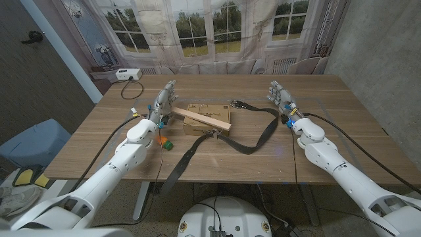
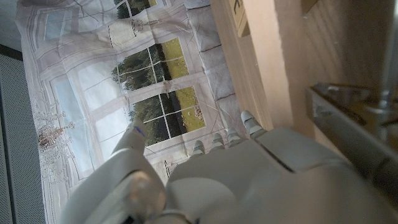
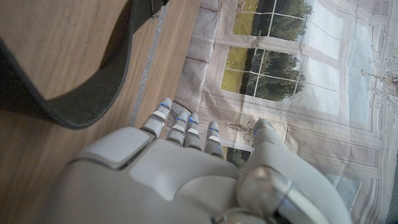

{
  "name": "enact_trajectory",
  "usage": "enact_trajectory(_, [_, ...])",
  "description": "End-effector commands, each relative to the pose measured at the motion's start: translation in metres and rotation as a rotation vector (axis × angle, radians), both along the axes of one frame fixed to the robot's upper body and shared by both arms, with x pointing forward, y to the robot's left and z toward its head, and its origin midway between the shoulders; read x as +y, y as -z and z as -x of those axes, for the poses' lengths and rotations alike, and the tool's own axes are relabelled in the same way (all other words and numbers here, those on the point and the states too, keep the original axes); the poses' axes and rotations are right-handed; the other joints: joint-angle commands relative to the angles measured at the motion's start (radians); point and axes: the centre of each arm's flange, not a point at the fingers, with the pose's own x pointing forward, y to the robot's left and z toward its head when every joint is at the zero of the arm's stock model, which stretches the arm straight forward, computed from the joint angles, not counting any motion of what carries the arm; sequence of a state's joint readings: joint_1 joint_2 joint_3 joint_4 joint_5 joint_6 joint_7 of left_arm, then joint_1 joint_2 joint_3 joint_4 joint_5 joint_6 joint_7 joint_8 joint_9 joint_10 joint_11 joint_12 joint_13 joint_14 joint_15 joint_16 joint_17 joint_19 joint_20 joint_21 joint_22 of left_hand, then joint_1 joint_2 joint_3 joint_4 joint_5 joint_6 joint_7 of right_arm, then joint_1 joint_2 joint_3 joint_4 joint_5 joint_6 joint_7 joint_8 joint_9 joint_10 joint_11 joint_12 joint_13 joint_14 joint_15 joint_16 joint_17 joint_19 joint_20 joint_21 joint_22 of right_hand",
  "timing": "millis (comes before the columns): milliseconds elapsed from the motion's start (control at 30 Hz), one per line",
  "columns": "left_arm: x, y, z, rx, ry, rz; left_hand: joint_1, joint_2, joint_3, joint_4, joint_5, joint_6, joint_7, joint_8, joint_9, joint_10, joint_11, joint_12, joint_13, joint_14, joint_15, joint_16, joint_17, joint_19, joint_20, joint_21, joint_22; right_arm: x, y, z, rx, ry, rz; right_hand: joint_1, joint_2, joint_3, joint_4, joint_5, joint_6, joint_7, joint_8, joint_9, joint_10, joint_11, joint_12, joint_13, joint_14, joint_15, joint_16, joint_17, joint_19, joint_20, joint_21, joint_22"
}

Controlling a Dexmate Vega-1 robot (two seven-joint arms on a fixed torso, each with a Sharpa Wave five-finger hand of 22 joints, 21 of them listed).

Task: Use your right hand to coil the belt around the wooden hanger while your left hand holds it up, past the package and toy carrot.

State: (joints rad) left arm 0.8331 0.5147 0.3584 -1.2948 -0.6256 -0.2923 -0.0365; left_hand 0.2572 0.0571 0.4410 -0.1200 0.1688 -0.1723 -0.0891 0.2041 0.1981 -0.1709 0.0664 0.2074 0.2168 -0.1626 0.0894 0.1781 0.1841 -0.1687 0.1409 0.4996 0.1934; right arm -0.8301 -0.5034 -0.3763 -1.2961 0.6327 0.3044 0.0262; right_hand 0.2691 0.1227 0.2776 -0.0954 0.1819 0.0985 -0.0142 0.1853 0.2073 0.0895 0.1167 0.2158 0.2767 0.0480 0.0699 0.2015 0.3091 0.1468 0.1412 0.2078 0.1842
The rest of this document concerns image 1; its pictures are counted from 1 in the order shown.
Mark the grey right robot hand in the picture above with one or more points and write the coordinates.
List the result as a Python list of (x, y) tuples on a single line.
[(284, 100)]

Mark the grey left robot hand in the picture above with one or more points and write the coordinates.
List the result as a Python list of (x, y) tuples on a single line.
[(161, 103)]

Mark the wooden hanger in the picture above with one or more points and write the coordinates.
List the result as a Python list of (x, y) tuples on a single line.
[(204, 119)]

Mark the black leather belt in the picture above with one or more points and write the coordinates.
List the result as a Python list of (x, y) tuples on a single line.
[(179, 168)]

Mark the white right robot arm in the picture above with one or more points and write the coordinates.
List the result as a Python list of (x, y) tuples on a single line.
[(348, 181)]

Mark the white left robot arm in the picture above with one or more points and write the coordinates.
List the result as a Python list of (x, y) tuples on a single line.
[(108, 174)]

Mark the orange toy carrot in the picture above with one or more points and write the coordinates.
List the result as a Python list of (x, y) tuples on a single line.
[(162, 141)]

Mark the brown cardboard package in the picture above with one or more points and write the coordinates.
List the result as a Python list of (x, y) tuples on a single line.
[(213, 112)]

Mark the white power adapter box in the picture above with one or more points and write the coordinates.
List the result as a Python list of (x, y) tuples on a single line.
[(128, 74)]

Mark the printed window backdrop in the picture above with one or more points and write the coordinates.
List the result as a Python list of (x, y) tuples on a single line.
[(197, 33)]

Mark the table leg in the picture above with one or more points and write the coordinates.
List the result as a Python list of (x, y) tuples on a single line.
[(141, 200), (309, 204)]

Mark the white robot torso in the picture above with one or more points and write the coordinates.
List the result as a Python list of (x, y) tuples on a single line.
[(227, 214)]

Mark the black floor box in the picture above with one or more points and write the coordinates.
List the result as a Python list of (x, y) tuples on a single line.
[(286, 231)]

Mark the blue chair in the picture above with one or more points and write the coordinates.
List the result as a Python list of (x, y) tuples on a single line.
[(33, 141)]

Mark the yellow and black floor item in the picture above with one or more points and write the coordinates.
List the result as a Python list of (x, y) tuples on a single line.
[(24, 176)]

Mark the grey shoe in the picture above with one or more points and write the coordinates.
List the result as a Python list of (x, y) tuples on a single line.
[(16, 200)]

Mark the white door frame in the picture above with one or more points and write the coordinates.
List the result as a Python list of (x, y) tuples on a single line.
[(65, 52)]

